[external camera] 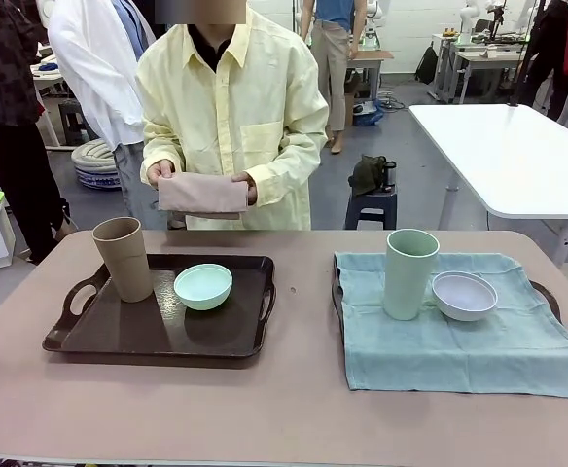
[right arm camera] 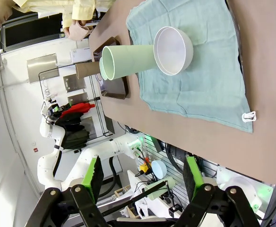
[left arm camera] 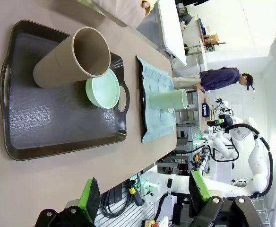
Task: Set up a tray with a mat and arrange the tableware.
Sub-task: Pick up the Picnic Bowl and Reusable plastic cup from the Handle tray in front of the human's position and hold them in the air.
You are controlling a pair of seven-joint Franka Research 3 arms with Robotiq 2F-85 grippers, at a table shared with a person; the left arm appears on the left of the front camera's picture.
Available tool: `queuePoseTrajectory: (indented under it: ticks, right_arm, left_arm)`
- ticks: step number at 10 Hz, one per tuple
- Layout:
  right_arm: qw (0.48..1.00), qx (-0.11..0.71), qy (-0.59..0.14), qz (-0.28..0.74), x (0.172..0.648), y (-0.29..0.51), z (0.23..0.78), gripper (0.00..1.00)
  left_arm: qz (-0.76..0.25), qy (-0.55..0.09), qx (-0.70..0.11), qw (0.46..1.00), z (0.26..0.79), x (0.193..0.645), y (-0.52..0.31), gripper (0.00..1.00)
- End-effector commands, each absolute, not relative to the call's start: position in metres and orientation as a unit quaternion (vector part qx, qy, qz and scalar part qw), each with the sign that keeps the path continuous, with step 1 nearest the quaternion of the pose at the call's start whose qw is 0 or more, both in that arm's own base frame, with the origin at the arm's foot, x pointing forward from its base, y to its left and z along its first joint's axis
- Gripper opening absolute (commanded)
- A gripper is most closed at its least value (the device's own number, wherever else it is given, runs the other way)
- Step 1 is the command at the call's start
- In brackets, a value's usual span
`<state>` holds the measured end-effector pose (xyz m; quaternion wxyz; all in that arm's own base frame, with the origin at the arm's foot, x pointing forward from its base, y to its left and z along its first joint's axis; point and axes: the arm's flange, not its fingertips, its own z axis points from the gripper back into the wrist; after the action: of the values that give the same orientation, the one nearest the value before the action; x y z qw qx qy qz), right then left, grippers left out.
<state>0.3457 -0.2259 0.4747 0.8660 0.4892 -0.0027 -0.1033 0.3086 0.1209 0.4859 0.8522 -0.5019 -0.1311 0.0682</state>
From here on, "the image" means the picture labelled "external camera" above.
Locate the person's right hand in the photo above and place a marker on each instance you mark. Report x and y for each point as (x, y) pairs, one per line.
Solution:
(157, 171)

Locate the person's left hand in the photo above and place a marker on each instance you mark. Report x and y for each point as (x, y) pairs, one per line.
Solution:
(251, 190)

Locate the beige cloth mat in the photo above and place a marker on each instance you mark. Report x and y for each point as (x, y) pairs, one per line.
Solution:
(201, 194)

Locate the brown tall cup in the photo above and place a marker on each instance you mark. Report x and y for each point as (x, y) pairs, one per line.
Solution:
(126, 272)

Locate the mint green bowl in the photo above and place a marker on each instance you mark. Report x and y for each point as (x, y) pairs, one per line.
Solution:
(201, 299)

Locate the green tall cup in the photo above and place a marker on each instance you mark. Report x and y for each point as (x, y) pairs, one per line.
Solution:
(405, 282)

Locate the pale lavender bowl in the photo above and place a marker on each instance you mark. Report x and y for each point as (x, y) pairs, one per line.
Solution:
(464, 311)

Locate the blue cloth mat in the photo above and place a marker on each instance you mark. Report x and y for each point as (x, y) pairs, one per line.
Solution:
(435, 360)

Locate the person's right forearm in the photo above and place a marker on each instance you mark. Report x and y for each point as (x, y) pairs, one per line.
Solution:
(162, 151)

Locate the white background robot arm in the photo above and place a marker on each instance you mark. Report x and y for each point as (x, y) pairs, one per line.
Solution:
(469, 19)

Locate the white blue round pouf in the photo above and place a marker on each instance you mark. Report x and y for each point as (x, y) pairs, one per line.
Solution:
(92, 165)

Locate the person in yellow shirt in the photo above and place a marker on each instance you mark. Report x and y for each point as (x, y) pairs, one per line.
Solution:
(216, 121)

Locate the dark green bag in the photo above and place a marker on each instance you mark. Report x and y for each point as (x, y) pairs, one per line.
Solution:
(366, 172)

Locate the blue grey plastic stool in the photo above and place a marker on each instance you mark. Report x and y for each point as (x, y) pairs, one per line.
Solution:
(371, 199)

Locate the person in white coat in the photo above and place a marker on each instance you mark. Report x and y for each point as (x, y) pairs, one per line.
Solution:
(94, 58)

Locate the black flask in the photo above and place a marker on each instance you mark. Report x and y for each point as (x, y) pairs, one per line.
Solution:
(391, 172)

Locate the person in blue shirt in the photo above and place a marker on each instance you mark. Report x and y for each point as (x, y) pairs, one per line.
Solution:
(332, 48)

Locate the person in dark clothes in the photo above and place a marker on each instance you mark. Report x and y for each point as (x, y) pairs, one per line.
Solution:
(2, 73)

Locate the black backpack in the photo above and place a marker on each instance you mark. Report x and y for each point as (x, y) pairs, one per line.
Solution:
(426, 65)

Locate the white background table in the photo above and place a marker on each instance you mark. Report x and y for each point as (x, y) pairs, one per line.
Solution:
(507, 146)

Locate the person in black outfit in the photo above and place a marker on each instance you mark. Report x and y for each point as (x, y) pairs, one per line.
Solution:
(551, 44)

